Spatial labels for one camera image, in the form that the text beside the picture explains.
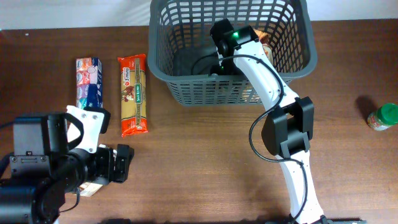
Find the Kleenex tissue multipack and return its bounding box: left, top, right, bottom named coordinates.
left=76, top=57, right=103, bottom=109

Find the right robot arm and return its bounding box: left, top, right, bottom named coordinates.
left=210, top=19, right=328, bottom=223

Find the clear brown snack bag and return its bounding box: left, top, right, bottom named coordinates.
left=78, top=182, right=103, bottom=197

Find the grey plastic shopping basket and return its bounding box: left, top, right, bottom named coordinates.
left=147, top=0, right=317, bottom=106

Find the orange Nescafe sachet bag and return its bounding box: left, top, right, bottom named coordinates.
left=254, top=29, right=274, bottom=65

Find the orange spaghetti pasta pack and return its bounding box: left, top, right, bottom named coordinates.
left=118, top=54, right=148, bottom=137

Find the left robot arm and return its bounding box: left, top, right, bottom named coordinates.
left=1, top=113, right=134, bottom=223

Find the green lid jar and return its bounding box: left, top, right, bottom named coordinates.
left=367, top=103, right=397, bottom=131

